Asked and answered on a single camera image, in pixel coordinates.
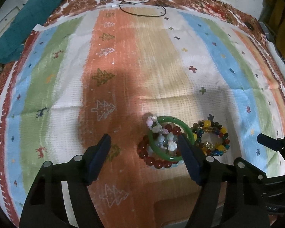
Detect multicolour bead bracelet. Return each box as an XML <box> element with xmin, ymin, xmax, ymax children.
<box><xmin>190</xmin><ymin>119</ymin><xmax>231</xmax><ymax>157</ymax></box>

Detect light blue bead bracelet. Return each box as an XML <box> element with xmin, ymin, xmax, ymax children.
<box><xmin>146</xmin><ymin>132</ymin><xmax>181</xmax><ymax>169</ymax></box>

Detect red bead bracelet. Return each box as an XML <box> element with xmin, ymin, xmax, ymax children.
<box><xmin>137</xmin><ymin>123</ymin><xmax>184</xmax><ymax>169</ymax></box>

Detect green jade bangle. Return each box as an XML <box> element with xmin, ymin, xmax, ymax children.
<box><xmin>146</xmin><ymin>116</ymin><xmax>196</xmax><ymax>163</ymax></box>

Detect pink white charm bracelet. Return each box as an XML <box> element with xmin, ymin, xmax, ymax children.
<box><xmin>146</xmin><ymin>115</ymin><xmax>178</xmax><ymax>151</ymax></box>

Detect white rolled cloth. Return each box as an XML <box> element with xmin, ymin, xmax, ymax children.
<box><xmin>266</xmin><ymin>41</ymin><xmax>285</xmax><ymax>79</ymax></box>

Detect small black object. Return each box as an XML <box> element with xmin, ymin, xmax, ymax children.
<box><xmin>245</xmin><ymin>22</ymin><xmax>254</xmax><ymax>31</ymax></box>

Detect yellow hanging cloth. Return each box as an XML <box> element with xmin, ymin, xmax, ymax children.
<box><xmin>263</xmin><ymin>0</ymin><xmax>285</xmax><ymax>59</ymax></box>

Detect striped colourful woven mat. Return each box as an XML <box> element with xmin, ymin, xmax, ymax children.
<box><xmin>0</xmin><ymin>6</ymin><xmax>285</xmax><ymax>227</ymax></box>

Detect teal fuzzy pillow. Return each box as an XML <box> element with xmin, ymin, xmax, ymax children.
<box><xmin>0</xmin><ymin>0</ymin><xmax>63</xmax><ymax>64</ymax></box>

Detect red floral bedsheet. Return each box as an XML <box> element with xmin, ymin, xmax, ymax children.
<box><xmin>0</xmin><ymin>0</ymin><xmax>285</xmax><ymax>227</ymax></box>

